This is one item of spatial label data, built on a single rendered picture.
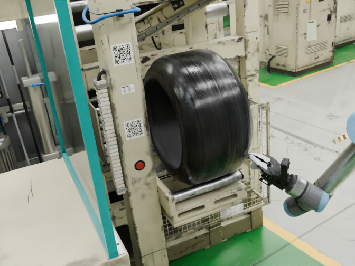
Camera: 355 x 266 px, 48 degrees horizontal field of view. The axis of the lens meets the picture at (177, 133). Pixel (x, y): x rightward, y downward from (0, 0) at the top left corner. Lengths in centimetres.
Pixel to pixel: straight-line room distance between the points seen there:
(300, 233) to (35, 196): 214
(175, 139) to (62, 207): 102
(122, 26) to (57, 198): 65
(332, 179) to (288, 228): 123
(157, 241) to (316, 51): 514
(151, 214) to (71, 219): 79
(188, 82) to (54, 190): 64
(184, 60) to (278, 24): 484
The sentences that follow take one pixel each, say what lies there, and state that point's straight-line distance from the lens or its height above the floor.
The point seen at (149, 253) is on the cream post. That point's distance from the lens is 184.
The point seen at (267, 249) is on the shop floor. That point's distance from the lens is 278.
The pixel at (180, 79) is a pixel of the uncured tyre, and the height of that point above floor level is 139.
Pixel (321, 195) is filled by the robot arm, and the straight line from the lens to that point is 173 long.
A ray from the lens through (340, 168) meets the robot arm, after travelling 174.
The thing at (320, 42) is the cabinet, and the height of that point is 42.
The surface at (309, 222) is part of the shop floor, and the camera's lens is 303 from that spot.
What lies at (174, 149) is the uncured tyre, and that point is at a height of 96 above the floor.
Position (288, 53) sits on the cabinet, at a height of 35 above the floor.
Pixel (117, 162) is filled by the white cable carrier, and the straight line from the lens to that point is 158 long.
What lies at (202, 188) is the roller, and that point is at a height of 91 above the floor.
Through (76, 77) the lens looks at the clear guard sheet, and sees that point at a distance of 67.
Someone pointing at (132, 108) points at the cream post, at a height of 130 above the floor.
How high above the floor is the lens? 180
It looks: 23 degrees down
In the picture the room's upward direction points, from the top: 6 degrees counter-clockwise
